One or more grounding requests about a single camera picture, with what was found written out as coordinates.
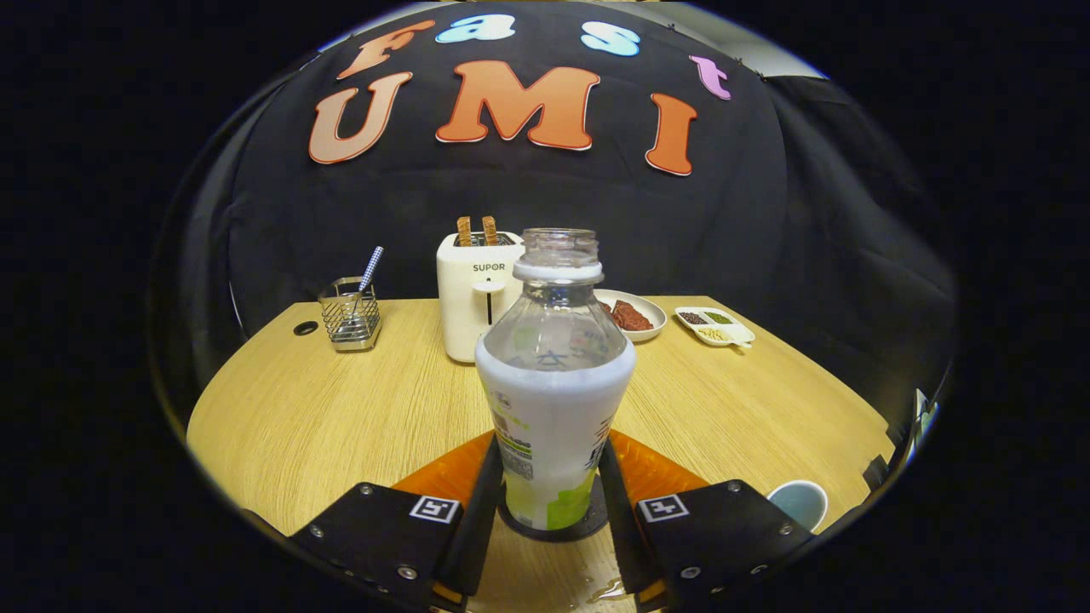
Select white divided condiment dish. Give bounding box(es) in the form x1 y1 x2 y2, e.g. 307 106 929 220
674 306 756 348

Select checked handle spoon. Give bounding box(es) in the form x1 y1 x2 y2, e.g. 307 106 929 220
353 246 384 312

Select white cup blue inside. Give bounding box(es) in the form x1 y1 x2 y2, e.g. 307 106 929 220
766 479 829 533

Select white round plate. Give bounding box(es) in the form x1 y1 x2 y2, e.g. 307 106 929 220
594 289 668 343

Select brown meat pieces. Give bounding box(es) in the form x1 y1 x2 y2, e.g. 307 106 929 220
600 299 655 332

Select white toaster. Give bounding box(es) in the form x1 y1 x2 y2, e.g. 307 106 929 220
436 230 526 364

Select dark brown round coaster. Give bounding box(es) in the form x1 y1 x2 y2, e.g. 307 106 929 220
496 477 610 543

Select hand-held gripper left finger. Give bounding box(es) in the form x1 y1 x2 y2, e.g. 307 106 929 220
290 430 503 610

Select metal wire utensil holder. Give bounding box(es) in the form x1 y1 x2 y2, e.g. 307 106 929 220
318 277 382 353

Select clear juice bottle white label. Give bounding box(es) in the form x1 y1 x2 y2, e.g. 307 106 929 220
474 227 638 533

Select wooden table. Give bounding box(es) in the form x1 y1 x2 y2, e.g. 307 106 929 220
186 295 895 613

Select black backdrop cloth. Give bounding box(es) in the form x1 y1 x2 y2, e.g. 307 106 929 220
149 4 959 427

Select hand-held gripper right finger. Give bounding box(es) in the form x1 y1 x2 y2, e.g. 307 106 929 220
599 430 814 610

